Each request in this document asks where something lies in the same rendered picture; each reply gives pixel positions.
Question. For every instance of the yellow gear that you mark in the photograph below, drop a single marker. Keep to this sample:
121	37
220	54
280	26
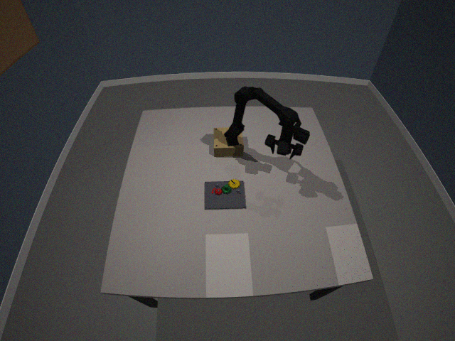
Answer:
232	185

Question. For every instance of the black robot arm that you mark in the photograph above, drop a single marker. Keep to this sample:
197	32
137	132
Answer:
287	117

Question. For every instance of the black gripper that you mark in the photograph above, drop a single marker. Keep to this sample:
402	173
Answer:
271	141

